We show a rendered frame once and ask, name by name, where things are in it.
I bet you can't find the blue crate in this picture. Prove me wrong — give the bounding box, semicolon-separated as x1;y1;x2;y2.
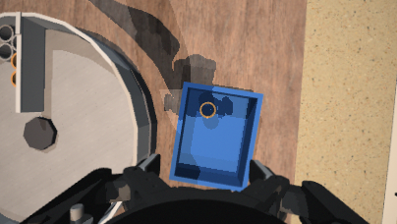
169;82;263;192

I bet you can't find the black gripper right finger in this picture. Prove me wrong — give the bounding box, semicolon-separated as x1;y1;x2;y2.
223;159;369;224

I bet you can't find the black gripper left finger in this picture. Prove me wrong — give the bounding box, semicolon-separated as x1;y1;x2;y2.
20;153;188;224

